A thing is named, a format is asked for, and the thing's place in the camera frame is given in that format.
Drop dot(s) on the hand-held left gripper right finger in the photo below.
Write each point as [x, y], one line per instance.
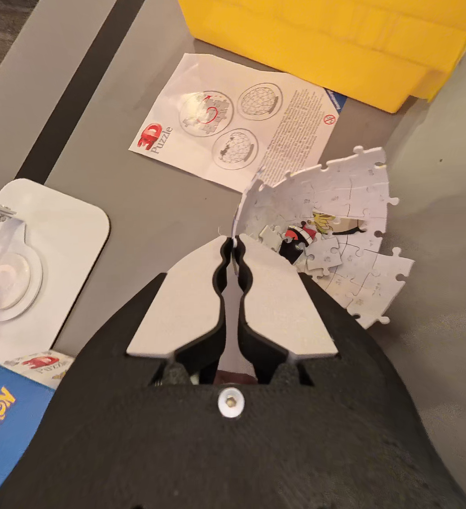
[288, 318]

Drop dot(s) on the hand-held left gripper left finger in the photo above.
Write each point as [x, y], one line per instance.
[177, 318]

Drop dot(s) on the colourful puzzle ball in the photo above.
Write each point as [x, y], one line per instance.
[368, 191]

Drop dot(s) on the yellow plastic bin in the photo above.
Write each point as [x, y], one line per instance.
[316, 47]

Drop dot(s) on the black red puzzle piece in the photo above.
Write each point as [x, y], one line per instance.
[294, 248]

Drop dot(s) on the small puzzle piece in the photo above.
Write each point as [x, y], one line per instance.
[324, 254]
[272, 237]

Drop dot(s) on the blue puzzle box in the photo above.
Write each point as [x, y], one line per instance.
[10, 417]

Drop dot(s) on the person's left hand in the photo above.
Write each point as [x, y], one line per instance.
[235, 377]

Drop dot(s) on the white instruction leaflet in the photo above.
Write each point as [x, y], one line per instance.
[288, 99]

